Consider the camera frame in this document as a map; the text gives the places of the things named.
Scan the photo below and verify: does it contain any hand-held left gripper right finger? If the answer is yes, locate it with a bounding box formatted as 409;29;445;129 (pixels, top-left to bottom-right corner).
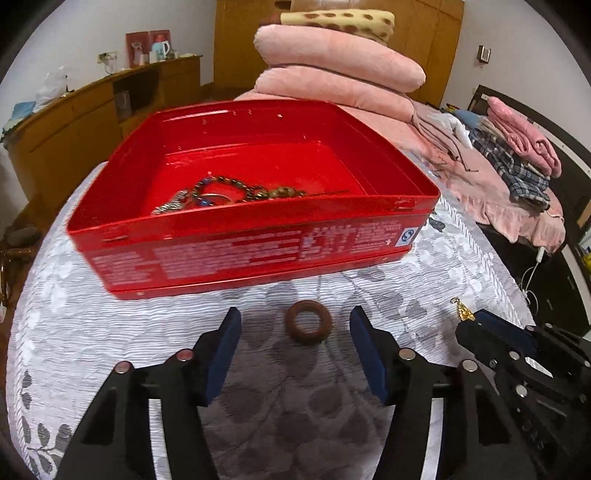
348;305;532;480

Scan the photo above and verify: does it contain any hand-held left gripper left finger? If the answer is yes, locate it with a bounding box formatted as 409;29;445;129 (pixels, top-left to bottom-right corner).
55;307;243;480

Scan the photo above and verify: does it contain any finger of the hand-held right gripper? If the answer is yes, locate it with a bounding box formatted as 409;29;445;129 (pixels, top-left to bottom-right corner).
475;309;539;354
455;322;553;377

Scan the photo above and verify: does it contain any small gold pendant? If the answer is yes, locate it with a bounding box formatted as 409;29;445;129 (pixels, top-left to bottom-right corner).
451;298;476;324

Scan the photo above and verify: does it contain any brown wooden ring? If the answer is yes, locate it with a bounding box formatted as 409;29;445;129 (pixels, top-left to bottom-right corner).
285;300;332;343

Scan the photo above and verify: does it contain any red tin box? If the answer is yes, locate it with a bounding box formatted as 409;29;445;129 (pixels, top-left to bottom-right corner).
67;99;441;302

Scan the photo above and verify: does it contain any silver chain jewelry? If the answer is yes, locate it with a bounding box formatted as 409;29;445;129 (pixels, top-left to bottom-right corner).
151;189;191;216

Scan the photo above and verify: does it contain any brown wooden bead bracelet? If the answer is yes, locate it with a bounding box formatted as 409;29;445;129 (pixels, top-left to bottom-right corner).
249;185;309;202

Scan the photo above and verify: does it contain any multicolour bead bracelet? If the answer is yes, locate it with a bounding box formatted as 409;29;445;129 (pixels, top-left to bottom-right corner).
193;176;269;207

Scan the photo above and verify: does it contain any pink ruffled bedspread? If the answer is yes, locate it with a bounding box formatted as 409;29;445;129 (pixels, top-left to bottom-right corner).
233;90;567;256

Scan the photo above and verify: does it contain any grey leaf-print bed sheet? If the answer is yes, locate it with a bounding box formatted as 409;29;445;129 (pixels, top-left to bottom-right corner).
7;161;537;480

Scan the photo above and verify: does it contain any blue plaid shirt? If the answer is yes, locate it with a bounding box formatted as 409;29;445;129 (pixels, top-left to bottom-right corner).
470;122;553;214

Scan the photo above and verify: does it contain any folded pink blanket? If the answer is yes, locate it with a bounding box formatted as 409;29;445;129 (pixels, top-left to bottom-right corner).
487;96;563;179

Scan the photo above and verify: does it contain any large pink pillow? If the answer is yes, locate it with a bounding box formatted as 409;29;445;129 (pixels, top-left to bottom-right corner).
254;65;417;124
254;23;427;92

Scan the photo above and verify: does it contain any wooden sideboard cabinet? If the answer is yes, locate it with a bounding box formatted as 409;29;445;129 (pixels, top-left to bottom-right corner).
8;55;204;223

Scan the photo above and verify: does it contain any blue cloth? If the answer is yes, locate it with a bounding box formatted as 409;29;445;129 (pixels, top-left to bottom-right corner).
10;102;38;124

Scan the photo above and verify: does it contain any white plastic bag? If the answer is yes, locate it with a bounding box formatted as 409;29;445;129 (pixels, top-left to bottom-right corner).
34;66;68;110

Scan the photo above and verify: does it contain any giraffe print pillow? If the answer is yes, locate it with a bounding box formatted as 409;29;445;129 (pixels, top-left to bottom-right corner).
277;8;397;45

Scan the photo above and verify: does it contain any white charger cable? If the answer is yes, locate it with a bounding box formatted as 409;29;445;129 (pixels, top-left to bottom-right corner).
521;247;549;306

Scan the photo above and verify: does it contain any dark bed frame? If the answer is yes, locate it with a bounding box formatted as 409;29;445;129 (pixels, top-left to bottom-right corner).
470;84;591;343

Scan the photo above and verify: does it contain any red picture frame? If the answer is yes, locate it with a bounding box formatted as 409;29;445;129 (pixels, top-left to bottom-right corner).
126;30;172;66

